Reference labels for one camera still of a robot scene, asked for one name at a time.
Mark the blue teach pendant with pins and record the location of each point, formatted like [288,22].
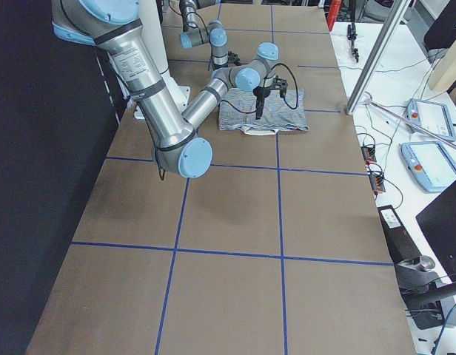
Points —
[430,164]
[432,116]

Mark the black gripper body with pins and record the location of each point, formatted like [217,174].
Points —
[232,57]
[260,92]

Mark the black clamp tool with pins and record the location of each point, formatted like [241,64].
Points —
[351,31]

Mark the lower blue teach pendant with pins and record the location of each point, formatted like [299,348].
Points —
[430,164]

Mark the black monitor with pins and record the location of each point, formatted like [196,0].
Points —
[438,224]

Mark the black orange terminal strip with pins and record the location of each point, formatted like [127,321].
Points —
[373,169]

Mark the upper blue teach pendant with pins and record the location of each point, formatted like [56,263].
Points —
[432,116]

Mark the aluminium frame post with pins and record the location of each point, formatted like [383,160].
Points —
[385,35]

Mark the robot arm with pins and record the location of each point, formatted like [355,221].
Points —
[197,32]
[130,33]

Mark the navy white striped polo shirt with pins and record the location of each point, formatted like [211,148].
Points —
[238,112]

